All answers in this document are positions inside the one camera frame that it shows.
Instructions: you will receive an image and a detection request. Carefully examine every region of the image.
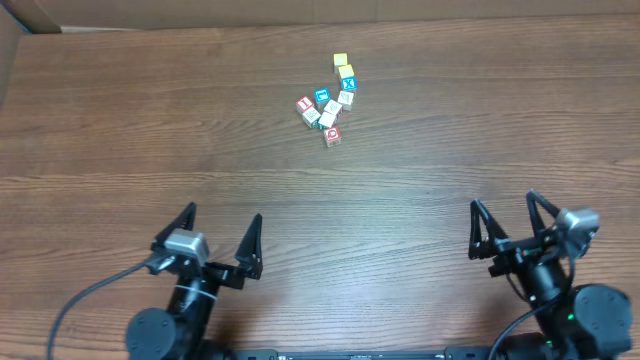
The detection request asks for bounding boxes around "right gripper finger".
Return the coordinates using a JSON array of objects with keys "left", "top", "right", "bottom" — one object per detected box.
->
[
  {"left": 468, "top": 199, "right": 509, "bottom": 259},
  {"left": 525, "top": 189, "right": 562, "bottom": 238}
]

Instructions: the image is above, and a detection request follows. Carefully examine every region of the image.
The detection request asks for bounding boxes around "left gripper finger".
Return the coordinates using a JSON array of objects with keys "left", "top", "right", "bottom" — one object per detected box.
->
[
  {"left": 235, "top": 214, "right": 263, "bottom": 268},
  {"left": 154, "top": 202, "right": 197, "bottom": 245}
]

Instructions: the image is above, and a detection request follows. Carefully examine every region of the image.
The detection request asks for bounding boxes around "red circle block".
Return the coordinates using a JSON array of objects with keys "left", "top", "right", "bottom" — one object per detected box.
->
[{"left": 323, "top": 127, "right": 342, "bottom": 147}]

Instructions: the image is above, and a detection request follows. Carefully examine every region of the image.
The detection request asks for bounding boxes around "white green block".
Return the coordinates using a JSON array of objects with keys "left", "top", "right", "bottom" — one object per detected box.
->
[
  {"left": 302, "top": 107, "right": 321, "bottom": 128},
  {"left": 318, "top": 112, "right": 337, "bottom": 130}
]

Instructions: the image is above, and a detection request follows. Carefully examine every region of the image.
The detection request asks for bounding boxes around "red I block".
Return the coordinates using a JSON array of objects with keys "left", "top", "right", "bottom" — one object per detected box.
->
[{"left": 296, "top": 96, "right": 315, "bottom": 114}]

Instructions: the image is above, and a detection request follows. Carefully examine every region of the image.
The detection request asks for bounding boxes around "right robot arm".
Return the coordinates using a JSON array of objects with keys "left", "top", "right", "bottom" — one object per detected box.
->
[{"left": 468, "top": 190, "right": 633, "bottom": 359}]

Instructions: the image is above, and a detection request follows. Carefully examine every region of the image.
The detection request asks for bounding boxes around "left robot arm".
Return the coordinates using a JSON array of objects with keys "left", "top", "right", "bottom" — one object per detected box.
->
[{"left": 125, "top": 202, "right": 263, "bottom": 360}]

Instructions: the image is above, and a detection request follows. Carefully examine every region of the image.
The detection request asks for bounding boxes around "white block centre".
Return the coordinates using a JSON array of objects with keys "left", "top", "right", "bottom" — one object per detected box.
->
[{"left": 323, "top": 99, "right": 344, "bottom": 119}]

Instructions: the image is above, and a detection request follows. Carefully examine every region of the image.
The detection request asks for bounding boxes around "blue picture block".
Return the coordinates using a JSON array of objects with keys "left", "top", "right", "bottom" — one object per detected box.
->
[{"left": 314, "top": 88, "right": 331, "bottom": 111}]

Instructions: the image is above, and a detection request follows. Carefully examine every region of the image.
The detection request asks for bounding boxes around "white block right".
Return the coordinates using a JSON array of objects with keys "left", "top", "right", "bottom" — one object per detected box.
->
[{"left": 337, "top": 90, "right": 355, "bottom": 111}]

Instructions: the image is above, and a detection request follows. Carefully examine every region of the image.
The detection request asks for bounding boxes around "blue X block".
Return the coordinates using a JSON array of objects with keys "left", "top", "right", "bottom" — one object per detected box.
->
[{"left": 341, "top": 76, "right": 358, "bottom": 93}]

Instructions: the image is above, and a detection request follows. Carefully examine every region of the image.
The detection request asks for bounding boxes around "yellow block near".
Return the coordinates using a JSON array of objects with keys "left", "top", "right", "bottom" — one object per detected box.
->
[{"left": 338, "top": 64, "right": 355, "bottom": 79}]

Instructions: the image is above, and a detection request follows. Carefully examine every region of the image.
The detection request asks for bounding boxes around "yellow block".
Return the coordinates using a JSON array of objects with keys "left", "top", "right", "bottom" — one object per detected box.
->
[
  {"left": 333, "top": 53, "right": 349, "bottom": 73},
  {"left": 338, "top": 64, "right": 355, "bottom": 79}
]

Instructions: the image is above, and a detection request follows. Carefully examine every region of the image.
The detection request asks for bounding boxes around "yellow block far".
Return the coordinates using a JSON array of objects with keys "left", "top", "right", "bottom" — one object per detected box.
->
[{"left": 333, "top": 53, "right": 349, "bottom": 73}]

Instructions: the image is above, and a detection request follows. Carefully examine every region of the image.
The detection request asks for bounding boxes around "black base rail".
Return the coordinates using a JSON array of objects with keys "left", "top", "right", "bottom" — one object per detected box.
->
[{"left": 225, "top": 346, "right": 491, "bottom": 360}]

